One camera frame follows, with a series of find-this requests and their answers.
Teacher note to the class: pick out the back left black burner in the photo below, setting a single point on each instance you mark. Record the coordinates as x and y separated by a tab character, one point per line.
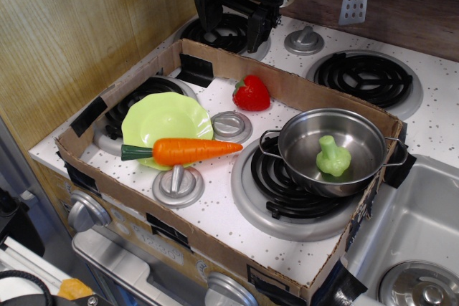
230	35

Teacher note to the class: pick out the red toy strawberry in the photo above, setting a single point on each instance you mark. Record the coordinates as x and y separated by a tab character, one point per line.
251	94

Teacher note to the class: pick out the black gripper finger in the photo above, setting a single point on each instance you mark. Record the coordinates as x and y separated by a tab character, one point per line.
209	13
258	28

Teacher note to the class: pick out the front left black burner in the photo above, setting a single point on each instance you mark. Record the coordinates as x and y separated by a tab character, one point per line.
107	129

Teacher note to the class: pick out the hanging silver slotted spatula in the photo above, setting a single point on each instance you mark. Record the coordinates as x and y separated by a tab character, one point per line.
352	12

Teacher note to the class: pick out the orange toy carrot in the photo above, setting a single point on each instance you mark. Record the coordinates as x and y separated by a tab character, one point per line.
180	151

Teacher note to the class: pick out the left silver oven knob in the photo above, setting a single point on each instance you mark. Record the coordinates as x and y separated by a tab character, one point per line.
86	212

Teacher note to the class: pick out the back right black burner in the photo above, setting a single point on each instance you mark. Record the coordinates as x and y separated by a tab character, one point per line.
375	77

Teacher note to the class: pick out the back silver stove knob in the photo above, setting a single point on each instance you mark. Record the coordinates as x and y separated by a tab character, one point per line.
304	42

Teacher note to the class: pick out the silver pot lid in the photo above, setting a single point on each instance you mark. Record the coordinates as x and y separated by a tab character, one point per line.
418	283

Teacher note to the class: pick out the brown cardboard fence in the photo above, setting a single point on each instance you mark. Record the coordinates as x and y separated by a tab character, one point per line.
213	229

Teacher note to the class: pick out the orange yellow object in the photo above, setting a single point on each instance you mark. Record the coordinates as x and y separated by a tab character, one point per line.
73	288

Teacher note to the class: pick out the green toy broccoli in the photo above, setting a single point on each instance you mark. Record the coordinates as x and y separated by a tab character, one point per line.
332	159

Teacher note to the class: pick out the black burner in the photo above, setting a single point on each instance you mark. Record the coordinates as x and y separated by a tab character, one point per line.
107	129
272	202
230	35
375	77

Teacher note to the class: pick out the front right black burner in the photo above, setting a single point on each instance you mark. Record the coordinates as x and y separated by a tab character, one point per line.
272	202

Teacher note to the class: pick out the silver oven knob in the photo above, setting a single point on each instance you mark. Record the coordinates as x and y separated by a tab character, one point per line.
86	212
223	290

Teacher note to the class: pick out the silver toy sink basin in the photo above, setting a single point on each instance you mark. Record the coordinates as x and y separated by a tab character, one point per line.
417	221

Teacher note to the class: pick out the silver oven door handle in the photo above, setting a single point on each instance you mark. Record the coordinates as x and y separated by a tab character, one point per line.
125	269

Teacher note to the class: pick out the middle silver stove knob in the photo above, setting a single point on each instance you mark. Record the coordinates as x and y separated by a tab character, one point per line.
231	126

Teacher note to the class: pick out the light green plastic plate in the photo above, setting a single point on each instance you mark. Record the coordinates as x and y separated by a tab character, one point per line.
165	115

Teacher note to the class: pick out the stainless steel pan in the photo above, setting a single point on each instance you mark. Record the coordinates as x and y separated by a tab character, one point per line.
298	146

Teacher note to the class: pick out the right silver oven knob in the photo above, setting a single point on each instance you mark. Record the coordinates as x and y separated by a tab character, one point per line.
223	290

